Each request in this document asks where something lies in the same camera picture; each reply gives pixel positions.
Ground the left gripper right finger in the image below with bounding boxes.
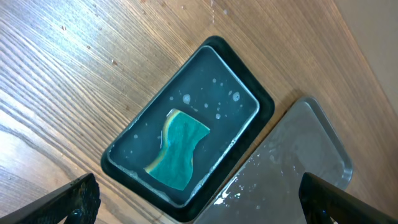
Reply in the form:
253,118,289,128
298,172,397,224

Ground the dark brown serving tray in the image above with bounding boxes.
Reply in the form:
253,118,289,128
195,96,354,224

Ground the green yellow sponge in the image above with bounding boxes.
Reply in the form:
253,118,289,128
144,109,210,190

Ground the black water basin tray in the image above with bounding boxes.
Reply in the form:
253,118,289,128
101,36,275,222

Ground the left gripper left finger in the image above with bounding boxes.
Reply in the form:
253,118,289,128
1,173,101,224

